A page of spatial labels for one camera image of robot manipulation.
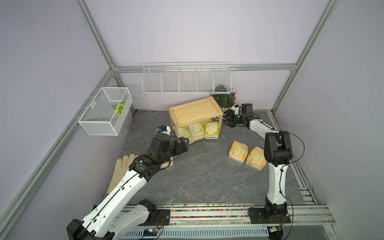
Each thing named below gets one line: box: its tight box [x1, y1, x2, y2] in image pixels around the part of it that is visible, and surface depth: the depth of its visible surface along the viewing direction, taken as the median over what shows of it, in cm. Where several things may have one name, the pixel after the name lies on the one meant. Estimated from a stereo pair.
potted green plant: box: [212, 91, 237, 111], surface depth 104 cm
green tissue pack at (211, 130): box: [204, 121, 219, 140], surface depth 103 cm
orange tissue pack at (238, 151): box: [228, 140, 248, 164], surface depth 95 cm
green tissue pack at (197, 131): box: [188, 122, 205, 142], surface depth 104 cm
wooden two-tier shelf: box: [168, 96, 224, 142], surface depth 94 cm
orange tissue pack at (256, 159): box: [245, 146, 267, 172], surface depth 91 cm
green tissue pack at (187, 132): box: [177, 125, 195, 145], surface depth 101 cm
